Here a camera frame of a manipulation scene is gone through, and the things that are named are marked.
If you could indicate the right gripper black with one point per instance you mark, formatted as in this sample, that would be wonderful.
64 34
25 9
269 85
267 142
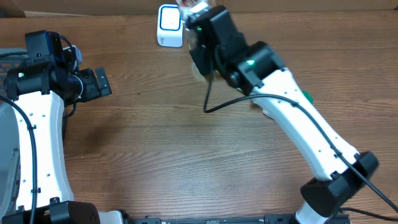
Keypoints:
202 64

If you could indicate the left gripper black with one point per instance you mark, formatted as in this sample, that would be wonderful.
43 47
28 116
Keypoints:
94 91

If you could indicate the brown clear snack bag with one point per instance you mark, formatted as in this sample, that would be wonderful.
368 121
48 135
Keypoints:
192 12

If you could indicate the green lid jar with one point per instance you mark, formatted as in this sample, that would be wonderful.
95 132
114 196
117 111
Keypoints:
308 96

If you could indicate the orange snack packet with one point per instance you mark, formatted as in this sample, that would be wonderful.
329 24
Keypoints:
265 112

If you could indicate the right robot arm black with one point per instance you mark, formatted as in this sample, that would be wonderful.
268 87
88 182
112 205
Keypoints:
339 169

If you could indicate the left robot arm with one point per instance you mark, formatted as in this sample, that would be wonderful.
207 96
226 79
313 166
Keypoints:
47 80

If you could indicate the white barcode scanner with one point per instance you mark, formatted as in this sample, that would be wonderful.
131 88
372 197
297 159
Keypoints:
169 26

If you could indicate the grey plastic mesh basket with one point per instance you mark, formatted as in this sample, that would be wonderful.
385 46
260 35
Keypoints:
10 160

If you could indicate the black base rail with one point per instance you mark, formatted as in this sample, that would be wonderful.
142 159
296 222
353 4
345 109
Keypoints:
267 219

